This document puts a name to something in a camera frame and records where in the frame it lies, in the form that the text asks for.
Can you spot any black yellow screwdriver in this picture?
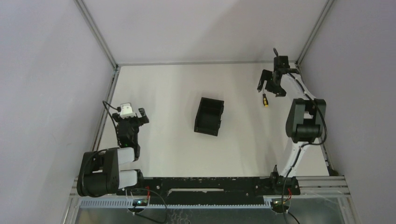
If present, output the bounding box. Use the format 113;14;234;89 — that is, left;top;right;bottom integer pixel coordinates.
262;91;269;107

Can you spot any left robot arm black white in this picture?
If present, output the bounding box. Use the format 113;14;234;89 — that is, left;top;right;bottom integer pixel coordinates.
77;108;149;197

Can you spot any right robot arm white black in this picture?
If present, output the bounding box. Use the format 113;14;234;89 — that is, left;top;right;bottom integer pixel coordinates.
257;66;327;194

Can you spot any black plastic bin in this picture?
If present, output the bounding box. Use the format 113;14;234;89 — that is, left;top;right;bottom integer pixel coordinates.
194;97;224;136

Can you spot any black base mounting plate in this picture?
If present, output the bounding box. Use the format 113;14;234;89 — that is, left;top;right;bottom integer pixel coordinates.
117;177;301;205

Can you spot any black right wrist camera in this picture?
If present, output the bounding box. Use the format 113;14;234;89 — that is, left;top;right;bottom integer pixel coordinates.
273;48;290;70

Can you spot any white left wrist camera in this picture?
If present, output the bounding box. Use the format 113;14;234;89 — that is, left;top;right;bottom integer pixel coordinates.
120;103;137;119

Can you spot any aluminium frame rail back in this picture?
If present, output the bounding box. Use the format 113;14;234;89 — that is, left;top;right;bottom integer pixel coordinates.
117;60;297;67

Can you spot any aluminium frame rail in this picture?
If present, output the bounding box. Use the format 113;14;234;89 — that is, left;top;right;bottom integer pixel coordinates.
117;60;297;67
295;0;336;68
297;176;350;198
74;0;118;70

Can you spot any aluminium frame rail right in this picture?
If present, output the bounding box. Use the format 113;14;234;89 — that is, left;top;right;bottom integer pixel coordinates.
295;0;336;68

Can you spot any white slotted cable duct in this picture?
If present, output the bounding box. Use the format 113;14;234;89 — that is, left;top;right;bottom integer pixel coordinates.
78;197;275;209

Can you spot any black cable left base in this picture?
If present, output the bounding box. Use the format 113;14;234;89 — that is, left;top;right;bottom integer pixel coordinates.
125;188;169;224

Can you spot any black cable base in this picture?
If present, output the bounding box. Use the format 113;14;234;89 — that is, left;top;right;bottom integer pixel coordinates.
125;188;169;224
272;185;301;224

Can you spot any aluminium front frame rail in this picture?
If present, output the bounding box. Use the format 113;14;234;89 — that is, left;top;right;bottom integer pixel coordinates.
297;176;350;198

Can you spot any black cable right base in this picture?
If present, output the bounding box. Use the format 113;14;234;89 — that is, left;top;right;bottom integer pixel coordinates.
272;185;301;224

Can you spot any aluminium frame rail left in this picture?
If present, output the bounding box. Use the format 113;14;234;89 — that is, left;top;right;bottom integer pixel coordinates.
74;0;118;70

